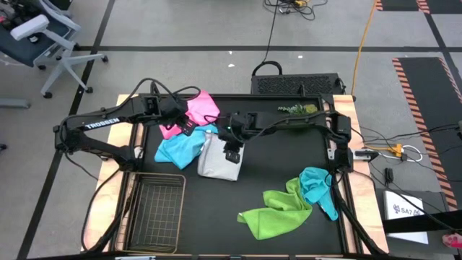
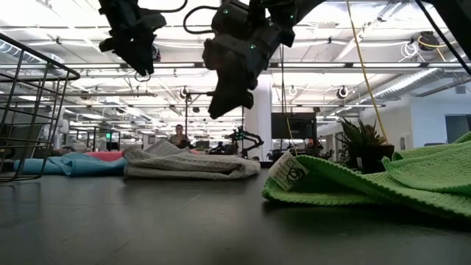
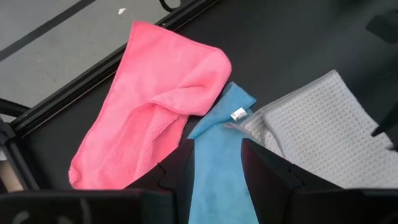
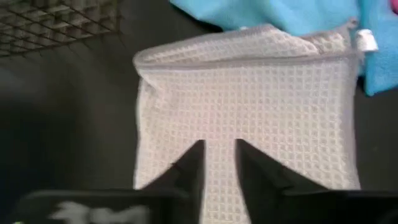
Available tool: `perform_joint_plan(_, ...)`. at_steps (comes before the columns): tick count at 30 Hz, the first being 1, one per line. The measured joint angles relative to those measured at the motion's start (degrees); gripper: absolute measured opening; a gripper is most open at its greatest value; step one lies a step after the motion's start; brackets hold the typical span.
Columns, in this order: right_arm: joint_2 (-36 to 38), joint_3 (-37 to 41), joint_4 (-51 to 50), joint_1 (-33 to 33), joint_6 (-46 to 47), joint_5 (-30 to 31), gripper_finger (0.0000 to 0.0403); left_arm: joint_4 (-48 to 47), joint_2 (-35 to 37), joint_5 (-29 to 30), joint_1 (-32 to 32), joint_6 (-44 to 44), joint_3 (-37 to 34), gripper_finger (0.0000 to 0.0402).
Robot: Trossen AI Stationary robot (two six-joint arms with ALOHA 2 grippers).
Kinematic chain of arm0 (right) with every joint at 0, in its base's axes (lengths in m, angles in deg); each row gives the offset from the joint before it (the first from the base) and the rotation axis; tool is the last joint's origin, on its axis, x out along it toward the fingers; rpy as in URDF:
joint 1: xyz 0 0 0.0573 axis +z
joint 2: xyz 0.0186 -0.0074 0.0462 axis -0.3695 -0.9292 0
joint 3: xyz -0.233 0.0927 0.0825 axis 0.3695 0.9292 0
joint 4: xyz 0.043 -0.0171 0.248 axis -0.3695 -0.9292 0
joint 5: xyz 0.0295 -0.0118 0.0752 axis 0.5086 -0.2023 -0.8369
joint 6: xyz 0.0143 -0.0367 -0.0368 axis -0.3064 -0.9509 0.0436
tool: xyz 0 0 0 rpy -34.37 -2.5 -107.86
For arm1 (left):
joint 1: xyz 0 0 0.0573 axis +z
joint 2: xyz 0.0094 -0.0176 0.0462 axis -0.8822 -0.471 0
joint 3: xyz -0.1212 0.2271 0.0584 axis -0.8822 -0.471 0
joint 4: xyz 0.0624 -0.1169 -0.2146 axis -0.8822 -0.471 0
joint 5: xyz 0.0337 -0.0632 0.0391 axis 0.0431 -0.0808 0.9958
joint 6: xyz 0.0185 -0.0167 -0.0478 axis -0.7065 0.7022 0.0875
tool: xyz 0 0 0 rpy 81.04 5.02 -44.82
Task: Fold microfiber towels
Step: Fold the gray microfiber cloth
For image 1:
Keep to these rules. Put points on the turquoise microfiber towel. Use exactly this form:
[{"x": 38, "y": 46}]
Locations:
[{"x": 314, "y": 184}]

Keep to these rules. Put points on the white grey office chair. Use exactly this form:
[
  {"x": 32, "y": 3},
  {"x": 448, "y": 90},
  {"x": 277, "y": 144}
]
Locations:
[{"x": 27, "y": 27}]

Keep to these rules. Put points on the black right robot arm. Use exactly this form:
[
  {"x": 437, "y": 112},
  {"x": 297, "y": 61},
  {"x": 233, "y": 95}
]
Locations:
[{"x": 288, "y": 121}]

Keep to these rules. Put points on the small black orange-striped floor mat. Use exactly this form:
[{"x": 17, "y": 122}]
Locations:
[{"x": 397, "y": 4}]

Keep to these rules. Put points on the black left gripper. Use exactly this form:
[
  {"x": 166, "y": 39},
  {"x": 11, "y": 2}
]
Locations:
[{"x": 173, "y": 110}]

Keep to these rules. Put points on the small potted succulent plant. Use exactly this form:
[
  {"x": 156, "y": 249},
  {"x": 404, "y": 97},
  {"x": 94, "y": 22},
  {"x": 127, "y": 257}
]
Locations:
[{"x": 310, "y": 108}]

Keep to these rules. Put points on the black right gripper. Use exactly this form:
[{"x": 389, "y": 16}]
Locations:
[{"x": 232, "y": 131}]

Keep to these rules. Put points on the blue microfiber towel white tag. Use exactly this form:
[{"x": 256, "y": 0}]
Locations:
[{"x": 180, "y": 150}]

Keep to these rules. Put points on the small black power brick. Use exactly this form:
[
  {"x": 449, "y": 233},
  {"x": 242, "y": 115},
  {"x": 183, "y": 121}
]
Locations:
[{"x": 388, "y": 175}]

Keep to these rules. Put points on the pink speckled object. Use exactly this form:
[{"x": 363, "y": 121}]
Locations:
[{"x": 453, "y": 241}]

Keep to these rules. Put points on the light wooden table side board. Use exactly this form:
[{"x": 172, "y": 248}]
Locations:
[
  {"x": 103, "y": 209},
  {"x": 364, "y": 202}
]

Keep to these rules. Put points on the green microfiber towel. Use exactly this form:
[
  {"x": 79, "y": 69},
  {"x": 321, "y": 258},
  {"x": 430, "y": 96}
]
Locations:
[{"x": 278, "y": 216}]

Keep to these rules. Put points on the grey desk foot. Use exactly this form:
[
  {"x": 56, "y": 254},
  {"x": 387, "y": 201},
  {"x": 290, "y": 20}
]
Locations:
[{"x": 14, "y": 103}]

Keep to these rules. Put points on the white paper sign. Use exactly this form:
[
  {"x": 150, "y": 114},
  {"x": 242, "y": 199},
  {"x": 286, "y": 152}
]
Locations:
[{"x": 400, "y": 224}]

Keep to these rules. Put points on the pink microfiber towel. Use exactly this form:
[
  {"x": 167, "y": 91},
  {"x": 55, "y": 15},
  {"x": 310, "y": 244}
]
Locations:
[{"x": 205, "y": 108}]

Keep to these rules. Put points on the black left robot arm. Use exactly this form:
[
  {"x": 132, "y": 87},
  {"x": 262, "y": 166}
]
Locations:
[{"x": 101, "y": 123}]

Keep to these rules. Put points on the large black orange-striped floor mat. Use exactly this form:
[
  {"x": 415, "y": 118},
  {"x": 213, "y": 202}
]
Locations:
[{"x": 429, "y": 101}]

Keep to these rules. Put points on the black perforated computer case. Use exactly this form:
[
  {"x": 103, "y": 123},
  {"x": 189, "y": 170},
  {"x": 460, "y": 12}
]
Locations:
[{"x": 288, "y": 85}]

